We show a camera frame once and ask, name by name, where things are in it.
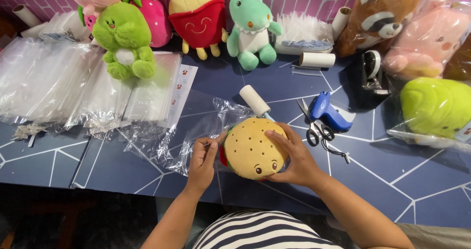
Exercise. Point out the white sticker strip sheet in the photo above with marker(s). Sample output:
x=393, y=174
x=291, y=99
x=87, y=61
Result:
x=180, y=90

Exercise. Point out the bagged pink plush toy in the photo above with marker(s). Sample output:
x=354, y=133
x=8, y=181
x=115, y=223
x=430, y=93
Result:
x=427, y=43

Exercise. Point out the person's striped shirt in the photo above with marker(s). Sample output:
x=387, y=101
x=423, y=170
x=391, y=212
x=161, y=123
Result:
x=257, y=230

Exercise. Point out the teal dinosaur plush toy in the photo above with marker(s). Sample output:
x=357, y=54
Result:
x=252, y=28

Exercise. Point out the crumpled clear plastic bag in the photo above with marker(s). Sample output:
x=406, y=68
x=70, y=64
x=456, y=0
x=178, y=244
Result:
x=147, y=142

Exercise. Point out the bagged lime green plush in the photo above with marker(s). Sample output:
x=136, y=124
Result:
x=436, y=109

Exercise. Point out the bagged brown raccoon plush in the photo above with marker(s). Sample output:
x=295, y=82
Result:
x=379, y=17

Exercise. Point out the green bear plush toy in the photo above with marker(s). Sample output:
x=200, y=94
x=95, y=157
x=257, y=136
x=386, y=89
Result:
x=123, y=39

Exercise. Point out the person's left hand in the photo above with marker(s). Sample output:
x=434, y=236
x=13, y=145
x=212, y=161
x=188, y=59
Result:
x=200, y=168

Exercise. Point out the small clear fastener strip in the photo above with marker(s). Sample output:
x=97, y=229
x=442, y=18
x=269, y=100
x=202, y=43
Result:
x=306, y=70

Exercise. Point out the white lint roller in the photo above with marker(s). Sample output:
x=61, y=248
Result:
x=254, y=101

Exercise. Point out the piles of clear plastic bags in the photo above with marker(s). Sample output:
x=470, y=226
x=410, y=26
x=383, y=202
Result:
x=73, y=83

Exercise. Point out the heap of white tag fasteners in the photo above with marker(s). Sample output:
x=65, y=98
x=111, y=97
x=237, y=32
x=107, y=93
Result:
x=303, y=32

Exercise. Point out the red fries plush toy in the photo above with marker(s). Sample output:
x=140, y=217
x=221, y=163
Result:
x=198, y=22

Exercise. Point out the clear plastic bag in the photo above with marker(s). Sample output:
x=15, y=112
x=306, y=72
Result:
x=147, y=142
x=206, y=131

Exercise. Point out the pink strawberry plush toy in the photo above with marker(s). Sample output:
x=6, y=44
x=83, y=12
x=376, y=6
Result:
x=156, y=19

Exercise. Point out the tape dispenser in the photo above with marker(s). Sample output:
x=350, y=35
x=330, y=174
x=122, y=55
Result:
x=372, y=70

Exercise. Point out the blue tagging gun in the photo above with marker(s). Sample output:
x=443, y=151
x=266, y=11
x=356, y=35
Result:
x=327, y=113

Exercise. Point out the person's right hand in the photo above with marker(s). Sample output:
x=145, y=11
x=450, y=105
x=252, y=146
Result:
x=300, y=160

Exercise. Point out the short cardboard tube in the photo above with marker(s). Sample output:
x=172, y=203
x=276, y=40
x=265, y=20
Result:
x=317, y=60

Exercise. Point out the crumpled white paper scrap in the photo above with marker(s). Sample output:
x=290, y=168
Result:
x=27, y=131

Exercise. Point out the bagged dark brown plush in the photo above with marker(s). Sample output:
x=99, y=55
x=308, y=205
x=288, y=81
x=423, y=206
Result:
x=460, y=63

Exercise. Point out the burger plush toy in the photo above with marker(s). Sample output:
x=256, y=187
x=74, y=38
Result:
x=250, y=153

